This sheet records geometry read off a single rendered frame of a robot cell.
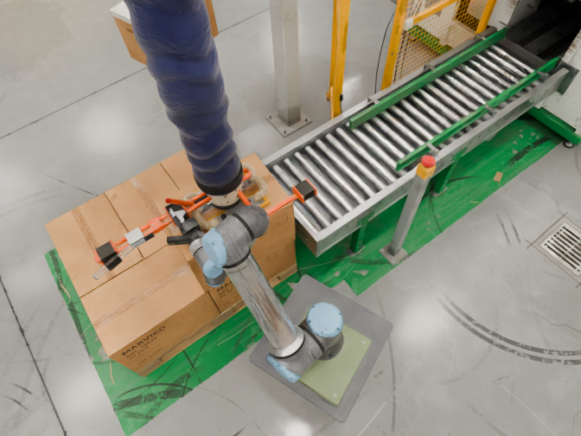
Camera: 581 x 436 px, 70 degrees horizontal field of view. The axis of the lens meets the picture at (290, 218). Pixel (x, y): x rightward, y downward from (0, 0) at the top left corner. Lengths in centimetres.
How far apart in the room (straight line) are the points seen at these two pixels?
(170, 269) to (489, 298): 208
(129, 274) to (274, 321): 122
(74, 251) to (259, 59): 263
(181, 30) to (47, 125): 323
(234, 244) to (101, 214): 161
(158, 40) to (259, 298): 88
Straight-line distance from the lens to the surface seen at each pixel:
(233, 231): 134
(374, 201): 255
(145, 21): 133
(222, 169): 179
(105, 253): 199
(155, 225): 199
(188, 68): 140
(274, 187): 216
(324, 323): 171
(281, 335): 160
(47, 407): 315
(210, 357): 283
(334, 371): 194
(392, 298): 293
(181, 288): 242
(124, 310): 248
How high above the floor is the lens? 270
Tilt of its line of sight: 59 degrees down
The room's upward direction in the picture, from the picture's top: 4 degrees counter-clockwise
